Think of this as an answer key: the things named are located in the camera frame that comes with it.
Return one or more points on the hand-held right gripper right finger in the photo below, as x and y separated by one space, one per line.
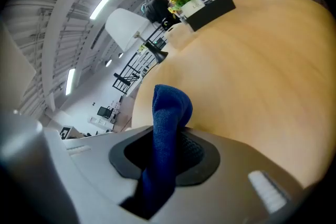
236 191

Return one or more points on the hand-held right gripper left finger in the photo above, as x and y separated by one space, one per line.
92 165

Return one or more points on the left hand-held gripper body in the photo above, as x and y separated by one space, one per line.
66 132

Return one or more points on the blue cloth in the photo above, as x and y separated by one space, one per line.
168 118

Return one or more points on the black metal railing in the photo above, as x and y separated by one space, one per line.
120 78

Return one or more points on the round ceiling lamp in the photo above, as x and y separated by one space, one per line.
108 63
120 55

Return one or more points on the white table lamp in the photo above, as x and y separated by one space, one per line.
123 26

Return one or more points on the wooden tissue box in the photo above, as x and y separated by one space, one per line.
178 36

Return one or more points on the black tray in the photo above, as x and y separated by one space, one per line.
212 11

